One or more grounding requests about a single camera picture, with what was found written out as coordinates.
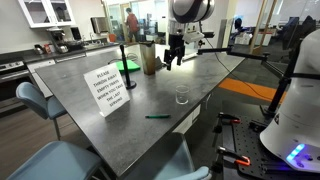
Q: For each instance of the black office chair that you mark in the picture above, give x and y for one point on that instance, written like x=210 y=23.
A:
x=298 y=31

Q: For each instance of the steel paper towel dispenser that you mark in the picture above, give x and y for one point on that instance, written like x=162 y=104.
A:
x=99 y=25

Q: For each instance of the silver kettle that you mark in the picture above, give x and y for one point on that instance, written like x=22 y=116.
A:
x=38 y=50

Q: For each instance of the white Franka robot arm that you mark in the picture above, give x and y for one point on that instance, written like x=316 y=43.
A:
x=300 y=100

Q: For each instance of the black coffee machine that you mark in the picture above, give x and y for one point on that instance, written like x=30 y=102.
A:
x=58 y=38

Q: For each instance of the black countertop appliance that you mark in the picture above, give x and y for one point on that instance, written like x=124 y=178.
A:
x=76 y=33

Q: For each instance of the person in red shirt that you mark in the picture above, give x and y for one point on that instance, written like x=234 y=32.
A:
x=132 y=23

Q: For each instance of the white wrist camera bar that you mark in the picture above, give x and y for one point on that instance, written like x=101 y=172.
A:
x=193 y=36

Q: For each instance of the steel oven range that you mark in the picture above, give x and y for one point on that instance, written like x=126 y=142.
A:
x=13 y=76

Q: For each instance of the green flat board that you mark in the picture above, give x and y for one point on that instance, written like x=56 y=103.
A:
x=131 y=66

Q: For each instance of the black perforated mounting board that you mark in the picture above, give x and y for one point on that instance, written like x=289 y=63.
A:
x=246 y=143

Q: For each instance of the white printed notice sign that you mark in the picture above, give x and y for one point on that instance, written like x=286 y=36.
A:
x=106 y=88

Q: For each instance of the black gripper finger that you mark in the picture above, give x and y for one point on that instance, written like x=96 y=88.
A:
x=168 y=60
x=180 y=56

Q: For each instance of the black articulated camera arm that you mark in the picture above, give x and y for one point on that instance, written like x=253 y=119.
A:
x=216 y=50

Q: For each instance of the blue padded chair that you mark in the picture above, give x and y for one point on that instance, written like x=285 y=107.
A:
x=176 y=156
x=56 y=160
x=33 y=96

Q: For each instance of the green pen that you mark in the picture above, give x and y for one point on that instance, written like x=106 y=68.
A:
x=158 y=116

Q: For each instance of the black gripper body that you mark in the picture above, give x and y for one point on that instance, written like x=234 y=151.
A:
x=175 y=41

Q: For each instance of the white glass-door wall cabinet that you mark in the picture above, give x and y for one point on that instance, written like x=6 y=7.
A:
x=46 y=13

